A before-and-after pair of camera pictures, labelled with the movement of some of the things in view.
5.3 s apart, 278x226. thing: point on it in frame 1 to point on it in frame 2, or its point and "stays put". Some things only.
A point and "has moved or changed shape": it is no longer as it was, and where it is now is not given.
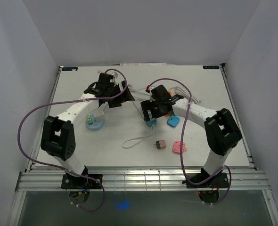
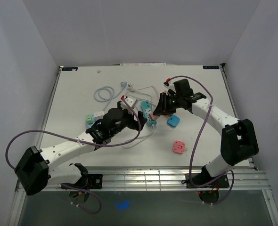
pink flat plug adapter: x=176 y=148 stays put
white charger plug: x=100 y=116 stays put
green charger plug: x=89 y=119 stays put
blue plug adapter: x=173 y=121 stays put
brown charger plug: x=160 y=144 has moved or changed shape
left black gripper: x=116 y=103 to x=134 y=124
